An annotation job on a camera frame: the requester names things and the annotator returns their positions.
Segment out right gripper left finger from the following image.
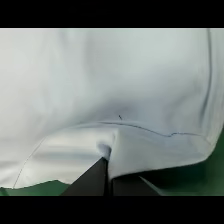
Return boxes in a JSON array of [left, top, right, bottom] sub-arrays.
[[60, 156, 109, 197]]

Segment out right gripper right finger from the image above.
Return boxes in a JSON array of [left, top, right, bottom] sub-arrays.
[[110, 174, 161, 197]]

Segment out white shirt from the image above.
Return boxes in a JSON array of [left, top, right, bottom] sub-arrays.
[[0, 27, 224, 190]]

